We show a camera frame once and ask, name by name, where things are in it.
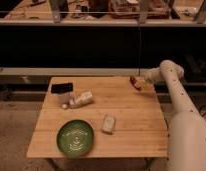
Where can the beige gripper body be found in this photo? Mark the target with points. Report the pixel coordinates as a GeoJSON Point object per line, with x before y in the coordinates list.
{"type": "Point", "coordinates": [145, 85]}

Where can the red pepper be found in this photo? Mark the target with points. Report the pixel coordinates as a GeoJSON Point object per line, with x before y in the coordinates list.
{"type": "Point", "coordinates": [135, 83]}

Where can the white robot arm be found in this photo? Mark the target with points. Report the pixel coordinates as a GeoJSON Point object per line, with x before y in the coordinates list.
{"type": "Point", "coordinates": [187, 128]}

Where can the green ceramic bowl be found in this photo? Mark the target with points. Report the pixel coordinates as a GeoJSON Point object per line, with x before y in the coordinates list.
{"type": "Point", "coordinates": [75, 138]}

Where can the wooden table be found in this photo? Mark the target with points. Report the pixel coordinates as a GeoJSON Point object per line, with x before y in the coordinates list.
{"type": "Point", "coordinates": [140, 129]}

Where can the clear plastic bottle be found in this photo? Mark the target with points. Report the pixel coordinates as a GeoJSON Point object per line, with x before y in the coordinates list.
{"type": "Point", "coordinates": [79, 101]}

